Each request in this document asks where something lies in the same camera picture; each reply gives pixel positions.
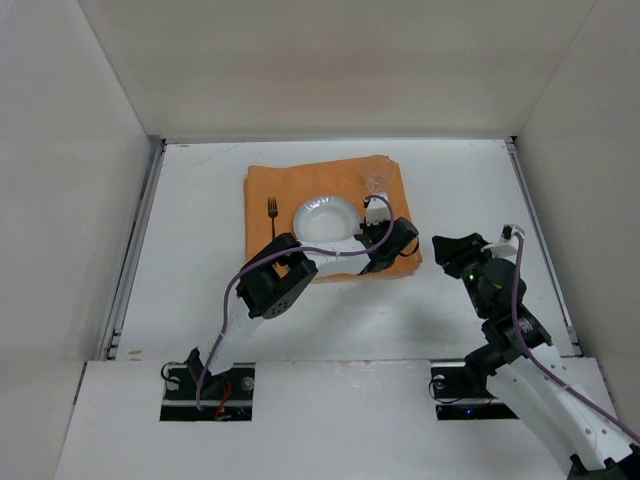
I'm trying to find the clear drinking glass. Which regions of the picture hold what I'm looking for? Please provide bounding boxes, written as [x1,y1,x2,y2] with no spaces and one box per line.
[364,156,394,194]

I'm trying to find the white round plate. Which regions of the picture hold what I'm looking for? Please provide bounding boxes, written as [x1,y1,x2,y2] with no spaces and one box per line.
[293,196,360,243]

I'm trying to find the orange cloth placemat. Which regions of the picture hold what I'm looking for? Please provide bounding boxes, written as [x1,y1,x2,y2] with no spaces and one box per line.
[244,157,411,259]

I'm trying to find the black fork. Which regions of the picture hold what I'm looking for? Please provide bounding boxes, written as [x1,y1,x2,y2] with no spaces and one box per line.
[267,197,279,238]

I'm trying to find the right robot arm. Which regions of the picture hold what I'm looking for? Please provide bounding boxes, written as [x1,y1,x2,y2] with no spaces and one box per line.
[430,225,639,479]

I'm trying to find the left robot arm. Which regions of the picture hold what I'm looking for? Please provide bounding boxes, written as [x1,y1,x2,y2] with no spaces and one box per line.
[186,217,418,383]

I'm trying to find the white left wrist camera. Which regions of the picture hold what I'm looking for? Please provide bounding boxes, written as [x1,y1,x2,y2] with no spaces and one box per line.
[363,192,393,226]

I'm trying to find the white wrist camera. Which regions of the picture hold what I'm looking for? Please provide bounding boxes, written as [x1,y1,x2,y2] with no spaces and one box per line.
[363,192,393,226]
[481,224,525,258]

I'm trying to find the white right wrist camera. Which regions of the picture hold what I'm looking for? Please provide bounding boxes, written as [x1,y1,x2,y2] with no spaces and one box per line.
[481,224,525,258]

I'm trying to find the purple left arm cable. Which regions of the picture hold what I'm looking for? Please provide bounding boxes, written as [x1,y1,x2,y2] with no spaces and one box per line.
[194,194,396,411]

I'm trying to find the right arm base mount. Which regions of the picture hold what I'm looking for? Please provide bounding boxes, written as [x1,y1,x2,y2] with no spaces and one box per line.
[428,362,517,421]

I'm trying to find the right aluminium table rail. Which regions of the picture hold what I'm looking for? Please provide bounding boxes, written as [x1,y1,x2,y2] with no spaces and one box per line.
[504,136,584,357]

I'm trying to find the aluminium table rail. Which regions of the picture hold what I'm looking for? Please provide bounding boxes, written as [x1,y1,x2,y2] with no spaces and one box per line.
[96,135,167,361]
[504,136,584,357]

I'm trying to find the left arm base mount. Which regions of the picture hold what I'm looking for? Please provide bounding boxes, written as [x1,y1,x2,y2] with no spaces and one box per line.
[160,348,256,423]

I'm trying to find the left aluminium table rail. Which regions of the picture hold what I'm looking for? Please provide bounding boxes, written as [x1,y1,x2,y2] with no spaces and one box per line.
[96,135,167,361]

